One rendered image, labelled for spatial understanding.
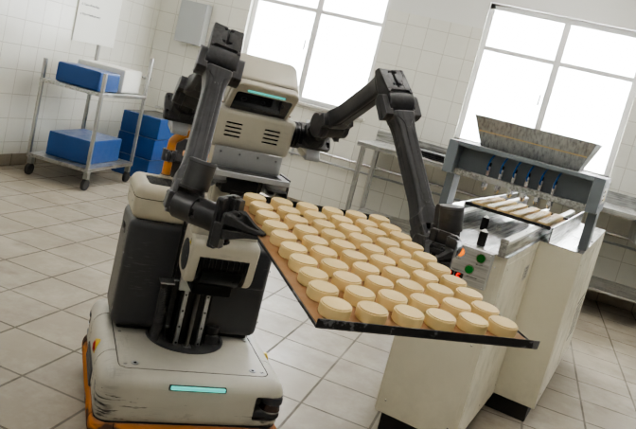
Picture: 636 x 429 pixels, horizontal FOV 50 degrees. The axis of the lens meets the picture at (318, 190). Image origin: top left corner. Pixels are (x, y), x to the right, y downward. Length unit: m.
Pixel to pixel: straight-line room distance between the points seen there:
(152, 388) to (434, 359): 1.08
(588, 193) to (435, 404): 1.20
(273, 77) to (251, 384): 1.02
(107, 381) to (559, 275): 1.99
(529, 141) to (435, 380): 1.21
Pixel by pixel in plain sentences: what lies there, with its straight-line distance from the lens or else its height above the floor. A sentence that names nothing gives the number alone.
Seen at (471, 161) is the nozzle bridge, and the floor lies 1.10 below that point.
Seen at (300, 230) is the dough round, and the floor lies 1.01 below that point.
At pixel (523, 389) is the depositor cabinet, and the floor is 0.16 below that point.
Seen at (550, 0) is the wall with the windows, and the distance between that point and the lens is 6.63.
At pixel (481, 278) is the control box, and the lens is 2.61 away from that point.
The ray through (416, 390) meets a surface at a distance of 2.81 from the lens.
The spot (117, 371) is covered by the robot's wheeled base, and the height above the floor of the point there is 0.28.
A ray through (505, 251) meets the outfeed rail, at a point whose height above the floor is 0.87.
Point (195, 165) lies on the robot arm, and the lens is 1.37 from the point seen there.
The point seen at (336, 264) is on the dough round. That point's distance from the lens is 1.21.
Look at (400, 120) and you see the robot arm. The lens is 1.78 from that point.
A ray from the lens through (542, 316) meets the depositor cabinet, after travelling 3.34.
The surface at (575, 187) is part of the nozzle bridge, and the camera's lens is 3.34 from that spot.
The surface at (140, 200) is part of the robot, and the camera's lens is 2.42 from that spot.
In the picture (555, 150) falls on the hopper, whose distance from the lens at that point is 3.31.
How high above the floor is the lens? 1.29
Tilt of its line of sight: 9 degrees down
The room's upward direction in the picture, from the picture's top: 14 degrees clockwise
